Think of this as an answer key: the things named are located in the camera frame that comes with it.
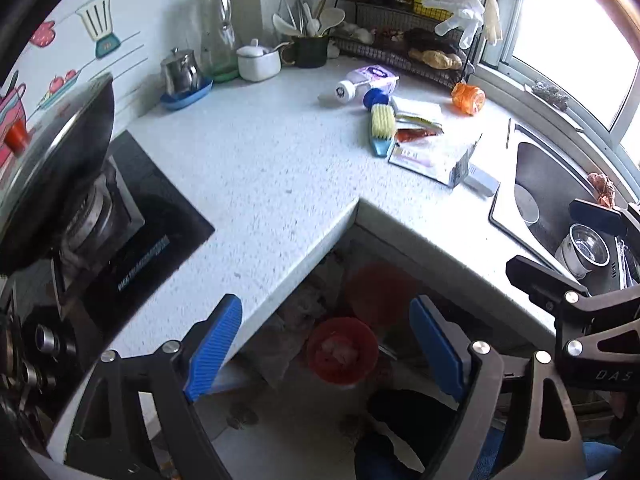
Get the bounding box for person's dark shoe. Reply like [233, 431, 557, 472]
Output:
[354, 432, 426, 480]
[367, 389, 458, 441]

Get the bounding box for translucent white glove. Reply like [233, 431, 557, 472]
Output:
[434, 0, 493, 50]

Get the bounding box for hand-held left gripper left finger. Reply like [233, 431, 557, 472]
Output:
[65, 294, 243, 480]

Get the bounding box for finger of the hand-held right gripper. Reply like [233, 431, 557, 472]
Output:
[570, 199, 640, 236]
[506, 255, 591, 321]

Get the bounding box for window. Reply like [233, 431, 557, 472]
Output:
[480, 0, 640, 171]

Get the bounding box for black gas stove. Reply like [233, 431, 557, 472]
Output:
[0, 130, 216, 411]

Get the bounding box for small white box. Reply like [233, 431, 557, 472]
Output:
[467, 162, 501, 197]

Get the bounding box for small steel pot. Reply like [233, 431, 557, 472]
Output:
[160, 48, 203, 96]

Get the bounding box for steel sink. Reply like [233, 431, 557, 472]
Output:
[489, 122, 640, 301]

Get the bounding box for kitchen wall sticker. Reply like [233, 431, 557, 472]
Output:
[0, 0, 146, 171]

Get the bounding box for ginger root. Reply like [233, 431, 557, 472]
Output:
[407, 47, 463, 70]

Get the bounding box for garlic bulbs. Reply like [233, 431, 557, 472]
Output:
[340, 22, 376, 45]

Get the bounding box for stainless steel cup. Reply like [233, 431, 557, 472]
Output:
[555, 223, 612, 280]

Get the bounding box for white bowl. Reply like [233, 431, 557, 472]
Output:
[514, 182, 542, 226]

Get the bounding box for black mug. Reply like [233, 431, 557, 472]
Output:
[281, 34, 330, 69]

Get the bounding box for white lidded jar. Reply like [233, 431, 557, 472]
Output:
[236, 39, 282, 82]

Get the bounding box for steel wool scrubber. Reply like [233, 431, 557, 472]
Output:
[530, 80, 571, 111]

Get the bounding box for blue plastic tray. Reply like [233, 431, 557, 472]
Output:
[160, 77, 214, 111]

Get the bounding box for white green seasoning sachet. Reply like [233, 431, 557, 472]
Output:
[397, 114, 445, 133]

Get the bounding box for wok lid red knob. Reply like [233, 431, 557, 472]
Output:
[0, 74, 115, 201]

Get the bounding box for red sauce sachet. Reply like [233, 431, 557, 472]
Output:
[395, 127, 438, 143]

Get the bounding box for black wire rack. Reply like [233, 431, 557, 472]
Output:
[330, 0, 483, 88]

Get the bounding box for purple label plastic bottle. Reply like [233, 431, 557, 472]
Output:
[335, 64, 401, 107]

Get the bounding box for bundle of kitchen utensils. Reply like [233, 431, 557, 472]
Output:
[272, 0, 346, 38]

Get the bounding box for red plastic bin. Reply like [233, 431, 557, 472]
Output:
[306, 316, 379, 386]

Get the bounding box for orange plastic container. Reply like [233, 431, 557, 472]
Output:
[451, 82, 487, 117]

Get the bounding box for blue brush yellow bristles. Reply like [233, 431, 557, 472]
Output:
[362, 87, 398, 157]

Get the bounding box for white wrapper pink print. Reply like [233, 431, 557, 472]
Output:
[389, 140, 473, 186]

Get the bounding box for cream rubber glove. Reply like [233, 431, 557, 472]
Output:
[482, 0, 503, 43]

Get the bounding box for grey cardboard piece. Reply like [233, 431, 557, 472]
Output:
[450, 132, 483, 188]

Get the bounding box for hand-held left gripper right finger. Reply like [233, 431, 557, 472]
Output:
[409, 294, 588, 480]

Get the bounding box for black wok orange handle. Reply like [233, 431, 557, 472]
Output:
[0, 77, 117, 276]

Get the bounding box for brown crumpled rag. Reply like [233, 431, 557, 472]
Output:
[587, 172, 617, 209]

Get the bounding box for tall glass carafe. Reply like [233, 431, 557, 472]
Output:
[199, 0, 240, 82]

